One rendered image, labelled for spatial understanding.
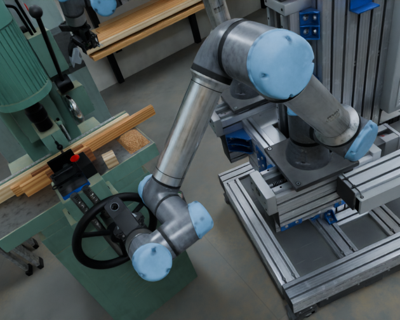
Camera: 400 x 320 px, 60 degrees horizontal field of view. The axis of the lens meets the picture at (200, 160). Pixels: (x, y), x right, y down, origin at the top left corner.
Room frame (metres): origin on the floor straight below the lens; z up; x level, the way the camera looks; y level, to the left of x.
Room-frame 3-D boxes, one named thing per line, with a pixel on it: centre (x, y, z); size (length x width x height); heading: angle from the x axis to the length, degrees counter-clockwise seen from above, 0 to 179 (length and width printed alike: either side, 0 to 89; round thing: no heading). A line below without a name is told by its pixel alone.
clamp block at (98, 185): (0.88, 0.40, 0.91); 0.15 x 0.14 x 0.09; 115
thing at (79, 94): (1.29, 0.40, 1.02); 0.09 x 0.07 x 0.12; 115
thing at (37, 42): (1.32, 0.41, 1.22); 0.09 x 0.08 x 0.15; 25
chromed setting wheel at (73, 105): (1.23, 0.40, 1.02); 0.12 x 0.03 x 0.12; 25
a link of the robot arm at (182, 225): (0.51, 0.08, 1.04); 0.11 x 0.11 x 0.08; 23
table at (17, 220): (0.96, 0.43, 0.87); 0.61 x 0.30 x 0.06; 115
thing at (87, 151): (1.01, 0.44, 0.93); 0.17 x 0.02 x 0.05; 115
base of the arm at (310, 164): (0.82, -0.35, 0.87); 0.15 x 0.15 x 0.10
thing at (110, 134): (1.10, 0.39, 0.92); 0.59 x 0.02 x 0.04; 115
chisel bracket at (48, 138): (1.08, 0.47, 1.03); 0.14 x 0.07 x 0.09; 25
